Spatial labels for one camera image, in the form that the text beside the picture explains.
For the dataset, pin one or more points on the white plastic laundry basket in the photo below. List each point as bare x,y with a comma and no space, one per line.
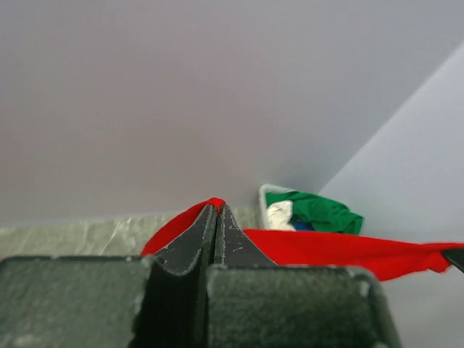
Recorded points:
263,205

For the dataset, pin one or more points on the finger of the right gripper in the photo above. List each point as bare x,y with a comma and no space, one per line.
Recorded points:
455,257

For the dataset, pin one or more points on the blue t-shirt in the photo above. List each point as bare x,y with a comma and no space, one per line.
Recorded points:
301,226

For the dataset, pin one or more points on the green t-shirt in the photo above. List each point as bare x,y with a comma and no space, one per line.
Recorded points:
323,214

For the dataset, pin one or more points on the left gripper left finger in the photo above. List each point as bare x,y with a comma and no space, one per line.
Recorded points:
193,246

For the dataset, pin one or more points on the red t-shirt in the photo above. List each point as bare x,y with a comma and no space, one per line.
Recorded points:
386,259

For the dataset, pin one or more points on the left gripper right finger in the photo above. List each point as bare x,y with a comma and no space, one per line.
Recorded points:
233,248

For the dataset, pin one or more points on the white t-shirt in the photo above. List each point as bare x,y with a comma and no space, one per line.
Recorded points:
279,216

